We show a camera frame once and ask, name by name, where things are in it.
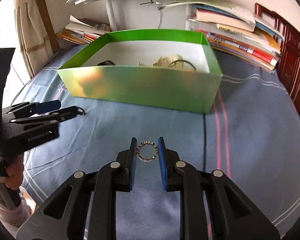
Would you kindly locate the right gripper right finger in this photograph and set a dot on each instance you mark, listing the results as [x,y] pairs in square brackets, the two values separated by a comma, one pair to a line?
[169,175]

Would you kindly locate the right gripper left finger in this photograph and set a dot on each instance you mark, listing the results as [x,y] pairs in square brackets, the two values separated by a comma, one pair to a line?
[127,160]

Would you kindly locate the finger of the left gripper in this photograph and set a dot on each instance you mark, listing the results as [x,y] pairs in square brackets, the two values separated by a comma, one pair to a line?
[45,107]
[64,114]

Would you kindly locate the silver bangle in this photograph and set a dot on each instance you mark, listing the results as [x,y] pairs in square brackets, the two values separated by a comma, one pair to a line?
[181,64]

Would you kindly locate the cream white wristwatch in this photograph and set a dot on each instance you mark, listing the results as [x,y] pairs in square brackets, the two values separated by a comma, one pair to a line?
[165,60]

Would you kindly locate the black wristwatch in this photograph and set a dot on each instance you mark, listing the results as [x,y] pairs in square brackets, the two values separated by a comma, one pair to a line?
[106,63]

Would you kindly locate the person left hand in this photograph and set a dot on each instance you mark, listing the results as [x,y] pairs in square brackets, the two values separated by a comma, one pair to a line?
[14,171]

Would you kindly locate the beige curtain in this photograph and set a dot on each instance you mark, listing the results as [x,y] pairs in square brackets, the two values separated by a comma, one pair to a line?
[37,39]

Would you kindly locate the left stack of books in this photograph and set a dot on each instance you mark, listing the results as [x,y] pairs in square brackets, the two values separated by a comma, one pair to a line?
[83,31]

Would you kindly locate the stack of books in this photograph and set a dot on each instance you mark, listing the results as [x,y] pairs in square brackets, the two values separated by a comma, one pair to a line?
[83,31]
[237,31]

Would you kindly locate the blue striped bedsheet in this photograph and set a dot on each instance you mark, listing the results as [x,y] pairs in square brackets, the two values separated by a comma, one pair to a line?
[252,134]

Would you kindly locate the green cardboard box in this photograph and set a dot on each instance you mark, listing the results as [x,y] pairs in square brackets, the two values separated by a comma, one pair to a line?
[134,80]

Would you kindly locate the right stack of books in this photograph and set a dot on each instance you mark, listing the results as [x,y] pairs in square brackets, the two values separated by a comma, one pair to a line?
[237,31]

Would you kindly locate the dark wooden headboard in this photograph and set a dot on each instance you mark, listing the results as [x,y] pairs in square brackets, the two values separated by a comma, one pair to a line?
[288,69]

